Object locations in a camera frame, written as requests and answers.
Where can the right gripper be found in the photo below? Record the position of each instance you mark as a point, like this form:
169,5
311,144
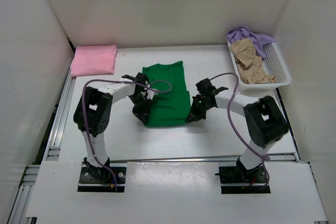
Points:
194,115

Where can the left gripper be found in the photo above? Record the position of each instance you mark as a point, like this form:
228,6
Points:
143,114

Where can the green t shirt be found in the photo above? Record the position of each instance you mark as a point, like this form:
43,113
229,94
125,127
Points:
172,108

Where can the beige t shirt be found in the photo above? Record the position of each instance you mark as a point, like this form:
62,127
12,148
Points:
250,65

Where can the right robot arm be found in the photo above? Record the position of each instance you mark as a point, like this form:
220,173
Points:
265,123

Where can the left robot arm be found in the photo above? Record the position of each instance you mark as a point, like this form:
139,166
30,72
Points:
92,117

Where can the folded pink t shirt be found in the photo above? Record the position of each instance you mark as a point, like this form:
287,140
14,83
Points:
93,60

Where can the white plastic basket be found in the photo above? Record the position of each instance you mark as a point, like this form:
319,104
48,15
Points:
273,64

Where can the purple t shirt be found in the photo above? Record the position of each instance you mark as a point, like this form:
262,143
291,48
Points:
258,40

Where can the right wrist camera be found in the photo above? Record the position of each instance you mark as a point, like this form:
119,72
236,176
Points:
205,88

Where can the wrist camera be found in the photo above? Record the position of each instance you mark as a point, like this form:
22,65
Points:
139,78
205,88

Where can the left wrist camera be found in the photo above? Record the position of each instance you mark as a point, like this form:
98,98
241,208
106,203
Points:
139,78

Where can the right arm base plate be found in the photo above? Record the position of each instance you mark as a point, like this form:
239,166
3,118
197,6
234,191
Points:
235,182

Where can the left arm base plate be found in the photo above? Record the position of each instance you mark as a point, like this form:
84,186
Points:
93,182

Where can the aluminium frame rail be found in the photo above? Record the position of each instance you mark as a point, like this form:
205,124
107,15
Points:
49,151

